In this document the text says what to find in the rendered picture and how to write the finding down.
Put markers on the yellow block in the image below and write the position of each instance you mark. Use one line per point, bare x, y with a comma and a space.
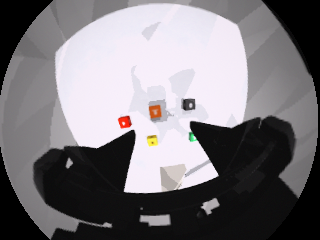
152, 140

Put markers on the orange block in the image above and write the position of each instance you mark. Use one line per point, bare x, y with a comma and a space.
155, 110

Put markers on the red block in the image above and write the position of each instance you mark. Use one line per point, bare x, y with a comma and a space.
124, 121

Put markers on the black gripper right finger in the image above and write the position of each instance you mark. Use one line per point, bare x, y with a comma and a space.
221, 144

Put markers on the green block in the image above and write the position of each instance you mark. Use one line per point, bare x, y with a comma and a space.
191, 137

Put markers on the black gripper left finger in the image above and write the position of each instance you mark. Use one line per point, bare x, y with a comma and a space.
111, 160

